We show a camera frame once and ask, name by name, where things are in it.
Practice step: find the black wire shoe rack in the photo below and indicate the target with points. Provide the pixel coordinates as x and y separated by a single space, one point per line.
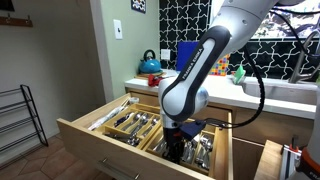
20 99

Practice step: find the blue cutting board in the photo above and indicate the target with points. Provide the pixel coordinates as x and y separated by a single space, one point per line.
185 49

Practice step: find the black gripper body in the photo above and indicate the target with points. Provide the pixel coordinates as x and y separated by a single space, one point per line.
175 138

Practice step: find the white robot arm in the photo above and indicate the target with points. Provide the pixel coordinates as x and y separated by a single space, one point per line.
181 97

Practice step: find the green sponge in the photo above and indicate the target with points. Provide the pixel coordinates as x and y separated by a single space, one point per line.
238 75

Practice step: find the wooden cutlery tray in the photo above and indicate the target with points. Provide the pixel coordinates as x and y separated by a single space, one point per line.
197 153
134 126

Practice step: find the wooden block stand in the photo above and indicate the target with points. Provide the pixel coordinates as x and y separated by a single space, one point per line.
270 162

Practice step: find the sink faucet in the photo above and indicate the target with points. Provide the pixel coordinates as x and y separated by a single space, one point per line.
296 75

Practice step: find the white light switch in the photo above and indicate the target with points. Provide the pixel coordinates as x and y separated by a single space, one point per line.
118 29

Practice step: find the wooden trivet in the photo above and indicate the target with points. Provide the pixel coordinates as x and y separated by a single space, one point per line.
145 76

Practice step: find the far wooden cutlery tray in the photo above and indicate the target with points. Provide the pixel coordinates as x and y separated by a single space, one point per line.
134 126

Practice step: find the steel sink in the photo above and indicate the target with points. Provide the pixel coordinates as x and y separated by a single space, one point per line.
276 89

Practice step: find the red cloth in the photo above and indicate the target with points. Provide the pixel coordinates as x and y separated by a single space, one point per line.
154 80

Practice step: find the wooden coat hook rail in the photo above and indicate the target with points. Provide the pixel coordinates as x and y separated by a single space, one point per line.
11 21

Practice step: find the near wooden cutlery tray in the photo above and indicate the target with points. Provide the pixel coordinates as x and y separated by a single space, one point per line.
197 153

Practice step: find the colourful tile box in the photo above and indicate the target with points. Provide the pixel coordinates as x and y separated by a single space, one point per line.
220 68

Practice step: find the blue tea kettle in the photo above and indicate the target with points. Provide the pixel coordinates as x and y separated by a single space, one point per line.
149 63

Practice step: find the white wall outlet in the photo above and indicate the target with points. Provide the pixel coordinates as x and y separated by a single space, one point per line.
165 54

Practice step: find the open wooden drawer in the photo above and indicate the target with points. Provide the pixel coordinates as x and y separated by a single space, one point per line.
92 146

